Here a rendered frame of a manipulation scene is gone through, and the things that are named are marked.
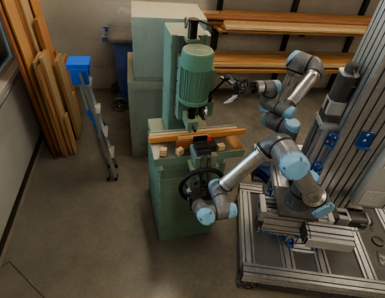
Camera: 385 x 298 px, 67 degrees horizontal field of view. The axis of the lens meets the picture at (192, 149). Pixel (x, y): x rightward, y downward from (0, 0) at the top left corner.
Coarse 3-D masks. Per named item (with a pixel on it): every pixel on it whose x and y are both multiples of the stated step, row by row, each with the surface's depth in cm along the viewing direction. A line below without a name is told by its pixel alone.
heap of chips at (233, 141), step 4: (228, 136) 194; (232, 136) 193; (236, 136) 194; (228, 140) 191; (232, 140) 189; (236, 140) 189; (228, 144) 190; (232, 144) 188; (236, 144) 187; (240, 144) 188; (232, 148) 187; (236, 148) 187; (240, 148) 188
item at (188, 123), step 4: (184, 112) 185; (184, 116) 184; (184, 120) 185; (188, 120) 178; (192, 120) 179; (196, 120) 179; (188, 124) 178; (192, 124) 178; (196, 124) 179; (188, 128) 180; (192, 128) 180; (196, 128) 181
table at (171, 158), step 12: (156, 144) 184; (168, 144) 185; (216, 144) 190; (156, 156) 176; (168, 156) 177; (180, 156) 178; (228, 156) 188; (240, 156) 191; (192, 168) 175; (216, 168) 179
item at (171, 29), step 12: (168, 24) 175; (180, 24) 177; (168, 36) 171; (204, 36) 168; (168, 48) 174; (168, 60) 178; (168, 72) 182; (168, 84) 186; (168, 96) 190; (168, 108) 195; (168, 120) 200; (180, 120) 203
